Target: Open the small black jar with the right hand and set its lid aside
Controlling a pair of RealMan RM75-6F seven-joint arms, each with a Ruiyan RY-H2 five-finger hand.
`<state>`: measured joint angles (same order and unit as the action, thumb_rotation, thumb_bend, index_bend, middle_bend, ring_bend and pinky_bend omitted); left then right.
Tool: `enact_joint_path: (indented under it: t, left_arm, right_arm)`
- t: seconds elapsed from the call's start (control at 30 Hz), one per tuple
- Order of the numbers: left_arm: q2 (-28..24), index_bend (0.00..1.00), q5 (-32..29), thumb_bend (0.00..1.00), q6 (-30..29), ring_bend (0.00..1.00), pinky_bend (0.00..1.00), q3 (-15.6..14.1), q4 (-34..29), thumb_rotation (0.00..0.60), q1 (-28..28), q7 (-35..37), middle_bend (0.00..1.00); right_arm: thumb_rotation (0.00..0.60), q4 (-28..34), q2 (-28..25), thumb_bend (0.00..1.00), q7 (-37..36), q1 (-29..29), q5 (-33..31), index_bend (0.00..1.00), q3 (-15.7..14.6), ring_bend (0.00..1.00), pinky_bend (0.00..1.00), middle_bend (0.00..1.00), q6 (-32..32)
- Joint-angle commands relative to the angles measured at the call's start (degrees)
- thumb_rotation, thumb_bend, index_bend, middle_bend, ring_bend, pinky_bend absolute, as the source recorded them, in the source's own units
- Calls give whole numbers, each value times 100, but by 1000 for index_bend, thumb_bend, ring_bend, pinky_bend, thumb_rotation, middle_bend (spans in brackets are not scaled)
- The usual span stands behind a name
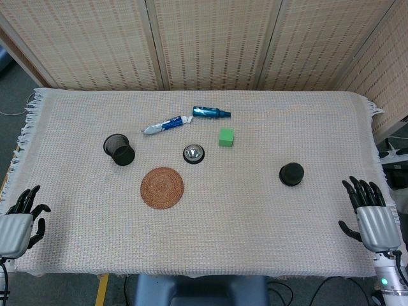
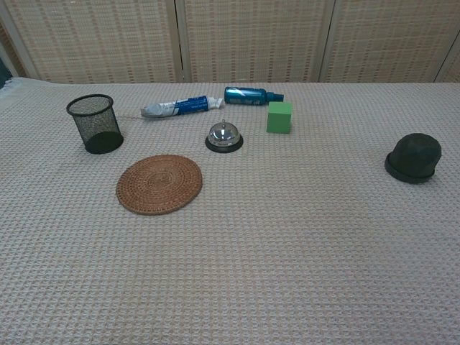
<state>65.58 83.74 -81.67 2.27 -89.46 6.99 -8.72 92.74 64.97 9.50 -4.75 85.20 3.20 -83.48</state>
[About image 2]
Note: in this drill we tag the dark green dome object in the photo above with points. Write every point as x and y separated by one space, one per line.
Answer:
415 154

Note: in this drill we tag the silver call bell black base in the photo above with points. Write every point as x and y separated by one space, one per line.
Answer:
223 134

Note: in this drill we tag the green cube block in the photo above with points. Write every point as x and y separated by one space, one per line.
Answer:
279 120

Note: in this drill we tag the round woven rattan coaster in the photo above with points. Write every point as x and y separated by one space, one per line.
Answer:
158 185

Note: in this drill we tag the blue spray bottle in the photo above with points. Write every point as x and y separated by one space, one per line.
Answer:
244 96

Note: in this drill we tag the white blue toothpaste tube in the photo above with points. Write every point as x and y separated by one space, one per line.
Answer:
187 105

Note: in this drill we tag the beige waffle-weave tablecloth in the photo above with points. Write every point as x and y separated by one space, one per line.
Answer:
251 251

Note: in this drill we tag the woven bamboo screen panel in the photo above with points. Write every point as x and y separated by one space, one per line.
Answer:
453 70
251 36
97 36
388 36
10 50

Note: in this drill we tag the black mesh pen holder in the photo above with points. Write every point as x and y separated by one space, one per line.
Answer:
95 124

